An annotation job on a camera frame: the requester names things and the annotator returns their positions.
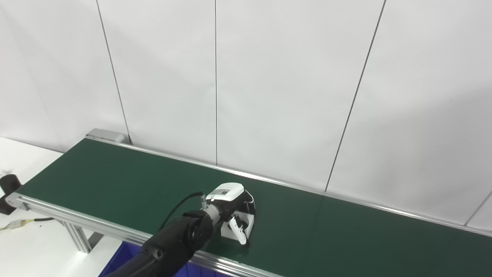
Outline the blue plastic bin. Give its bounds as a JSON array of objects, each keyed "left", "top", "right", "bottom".
[{"left": 98, "top": 241, "right": 231, "bottom": 277}]

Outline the green conveyor belt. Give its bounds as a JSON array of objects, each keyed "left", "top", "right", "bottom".
[
  {"left": 15, "top": 138, "right": 492, "bottom": 277},
  {"left": 5, "top": 135, "right": 492, "bottom": 277}
]

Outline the black cable yellow white connector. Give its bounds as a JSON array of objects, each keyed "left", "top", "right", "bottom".
[{"left": 0, "top": 217, "right": 55, "bottom": 232}]

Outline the aluminium conveyor leg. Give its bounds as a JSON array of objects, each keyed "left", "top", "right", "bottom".
[{"left": 63, "top": 220, "right": 103, "bottom": 254}]

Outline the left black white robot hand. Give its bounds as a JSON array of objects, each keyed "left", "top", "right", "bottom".
[{"left": 206, "top": 182, "right": 257, "bottom": 247}]

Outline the black conveyor motor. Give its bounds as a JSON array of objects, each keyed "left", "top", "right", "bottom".
[{"left": 0, "top": 174, "right": 22, "bottom": 215}]

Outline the white square part round hole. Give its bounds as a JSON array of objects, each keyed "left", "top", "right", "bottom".
[{"left": 221, "top": 210, "right": 255, "bottom": 244}]

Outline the grey conveyor end cap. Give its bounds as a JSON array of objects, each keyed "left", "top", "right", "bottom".
[{"left": 85, "top": 128, "right": 126, "bottom": 144}]

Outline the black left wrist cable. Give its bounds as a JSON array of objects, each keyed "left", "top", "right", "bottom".
[{"left": 158, "top": 191, "right": 205, "bottom": 232}]

